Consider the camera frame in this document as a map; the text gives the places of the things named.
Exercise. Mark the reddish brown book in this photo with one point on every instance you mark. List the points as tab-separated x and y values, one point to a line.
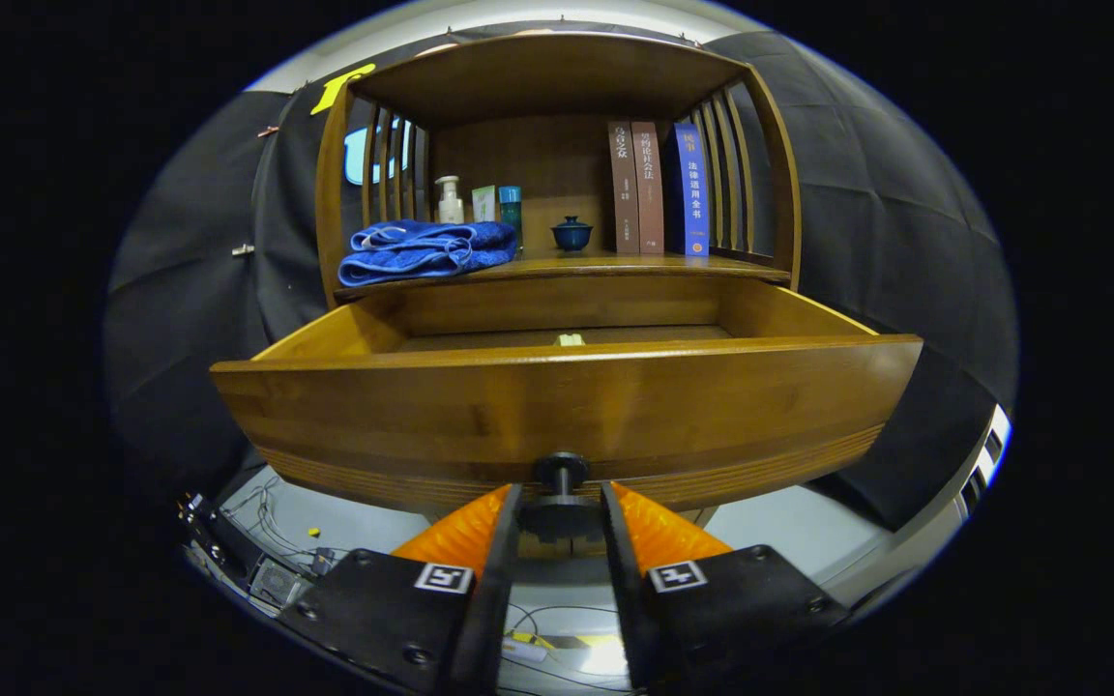
649	193

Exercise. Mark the white pump bottle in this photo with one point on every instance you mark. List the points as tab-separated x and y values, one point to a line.
450	208

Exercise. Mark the wooden cabinet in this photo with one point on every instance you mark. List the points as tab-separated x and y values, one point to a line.
538	82

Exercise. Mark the white unit with dark slots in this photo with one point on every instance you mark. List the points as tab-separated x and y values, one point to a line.
987	464

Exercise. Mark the blue book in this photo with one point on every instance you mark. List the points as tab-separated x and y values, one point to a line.
692	193

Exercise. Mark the teal glass bottle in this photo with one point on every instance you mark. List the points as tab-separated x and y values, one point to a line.
511	208

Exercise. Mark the dark blue lidded teacup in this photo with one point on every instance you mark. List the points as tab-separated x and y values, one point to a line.
571	235

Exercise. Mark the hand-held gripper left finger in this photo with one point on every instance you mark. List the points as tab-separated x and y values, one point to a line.
491	628

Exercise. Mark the dark brown book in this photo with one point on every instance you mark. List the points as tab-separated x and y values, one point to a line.
623	193

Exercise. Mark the wooden countertop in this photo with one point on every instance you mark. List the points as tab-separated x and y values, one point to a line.
615	266

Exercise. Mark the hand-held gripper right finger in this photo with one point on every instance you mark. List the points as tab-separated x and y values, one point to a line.
630	619

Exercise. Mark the wooden drawer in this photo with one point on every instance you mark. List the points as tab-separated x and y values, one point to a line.
567	406

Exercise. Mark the yellow brush with white base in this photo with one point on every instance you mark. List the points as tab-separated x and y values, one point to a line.
570	339

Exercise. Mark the white green tube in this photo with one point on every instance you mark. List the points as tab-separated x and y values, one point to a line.
484	205

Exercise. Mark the grey electronics box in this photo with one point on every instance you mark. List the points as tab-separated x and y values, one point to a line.
277	582

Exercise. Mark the blue folded towel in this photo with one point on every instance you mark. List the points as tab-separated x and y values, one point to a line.
422	246

